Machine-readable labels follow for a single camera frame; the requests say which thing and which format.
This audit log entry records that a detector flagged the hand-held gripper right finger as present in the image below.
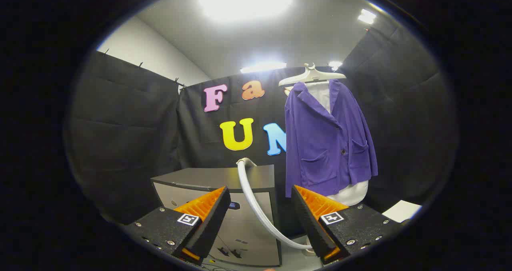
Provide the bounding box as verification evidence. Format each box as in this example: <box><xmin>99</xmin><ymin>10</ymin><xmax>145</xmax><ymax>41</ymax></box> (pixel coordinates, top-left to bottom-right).
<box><xmin>291</xmin><ymin>185</ymin><xmax>410</xmax><ymax>265</ymax></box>

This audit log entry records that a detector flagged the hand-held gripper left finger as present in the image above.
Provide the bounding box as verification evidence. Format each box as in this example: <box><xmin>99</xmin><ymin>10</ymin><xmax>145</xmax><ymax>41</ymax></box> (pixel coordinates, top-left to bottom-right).
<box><xmin>124</xmin><ymin>186</ymin><xmax>232</xmax><ymax>266</ymax></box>

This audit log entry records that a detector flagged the purple jacket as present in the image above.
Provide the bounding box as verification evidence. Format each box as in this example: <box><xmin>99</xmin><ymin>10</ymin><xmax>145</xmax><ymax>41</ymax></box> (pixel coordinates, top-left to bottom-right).
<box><xmin>284</xmin><ymin>79</ymin><xmax>378</xmax><ymax>198</ymax></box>

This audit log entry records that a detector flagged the white clothes hanger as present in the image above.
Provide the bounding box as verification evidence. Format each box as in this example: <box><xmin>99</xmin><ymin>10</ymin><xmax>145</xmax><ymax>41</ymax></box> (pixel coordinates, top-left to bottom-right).
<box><xmin>278</xmin><ymin>63</ymin><xmax>347</xmax><ymax>88</ymax></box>

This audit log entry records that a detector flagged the grey cabinet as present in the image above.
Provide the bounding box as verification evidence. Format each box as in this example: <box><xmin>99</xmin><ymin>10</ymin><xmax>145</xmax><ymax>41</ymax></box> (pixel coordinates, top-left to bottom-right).
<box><xmin>151</xmin><ymin>164</ymin><xmax>282</xmax><ymax>267</ymax></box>

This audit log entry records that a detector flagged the white torso form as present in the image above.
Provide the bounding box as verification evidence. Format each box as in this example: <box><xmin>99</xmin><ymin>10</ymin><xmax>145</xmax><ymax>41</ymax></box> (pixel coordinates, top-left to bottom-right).
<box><xmin>308</xmin><ymin>80</ymin><xmax>369</xmax><ymax>207</ymax></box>

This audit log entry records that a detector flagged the white flat board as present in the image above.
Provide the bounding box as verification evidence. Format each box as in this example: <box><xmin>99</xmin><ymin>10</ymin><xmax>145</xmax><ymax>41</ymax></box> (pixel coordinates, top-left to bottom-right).
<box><xmin>382</xmin><ymin>200</ymin><xmax>422</xmax><ymax>223</ymax></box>

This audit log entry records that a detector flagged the black backdrop cloth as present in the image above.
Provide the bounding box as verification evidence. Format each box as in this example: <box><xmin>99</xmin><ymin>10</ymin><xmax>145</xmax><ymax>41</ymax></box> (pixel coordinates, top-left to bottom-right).
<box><xmin>64</xmin><ymin>13</ymin><xmax>458</xmax><ymax>225</ymax></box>

